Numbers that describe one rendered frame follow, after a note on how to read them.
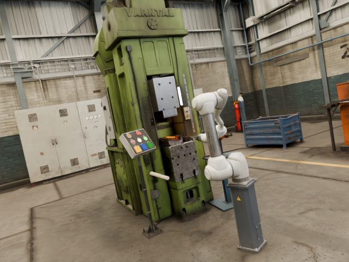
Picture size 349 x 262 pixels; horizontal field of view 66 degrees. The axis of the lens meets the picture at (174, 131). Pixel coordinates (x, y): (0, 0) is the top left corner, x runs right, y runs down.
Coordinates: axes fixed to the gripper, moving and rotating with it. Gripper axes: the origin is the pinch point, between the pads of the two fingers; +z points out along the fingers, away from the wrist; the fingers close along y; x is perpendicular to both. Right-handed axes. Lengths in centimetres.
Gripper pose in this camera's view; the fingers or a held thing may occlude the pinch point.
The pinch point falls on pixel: (191, 138)
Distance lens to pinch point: 309.0
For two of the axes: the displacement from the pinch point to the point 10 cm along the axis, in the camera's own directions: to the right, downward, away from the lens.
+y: 8.6, -2.0, 4.7
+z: -4.7, 0.2, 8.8
